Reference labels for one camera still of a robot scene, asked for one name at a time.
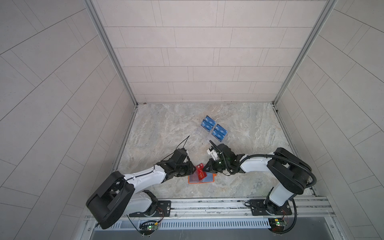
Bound aluminium corner post right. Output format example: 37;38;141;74
272;0;338;106

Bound orange card holder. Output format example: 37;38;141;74
188;172;216;184

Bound right card stack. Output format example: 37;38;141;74
209;124;229;145

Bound green circuit board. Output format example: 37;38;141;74
268;218;287;233
139;220;160;236

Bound left card stack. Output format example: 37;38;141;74
197;116;216;140

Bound aluminium corner post left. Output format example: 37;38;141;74
83;0;139;108

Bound right green circuit board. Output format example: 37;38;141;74
268;218;287;233

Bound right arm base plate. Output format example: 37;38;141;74
244;199;293;216

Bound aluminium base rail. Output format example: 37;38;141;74
118;196;335;221

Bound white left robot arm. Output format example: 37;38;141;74
86;148;196;230

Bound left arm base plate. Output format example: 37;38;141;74
129;201;172;218

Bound aluminium corner post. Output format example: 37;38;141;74
83;0;139;108
272;0;338;106

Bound left green circuit board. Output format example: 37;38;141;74
139;220;160;236

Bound card stack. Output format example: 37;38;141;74
209;124;229;145
197;116;216;140

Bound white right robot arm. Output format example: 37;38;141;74
203;144;317;215

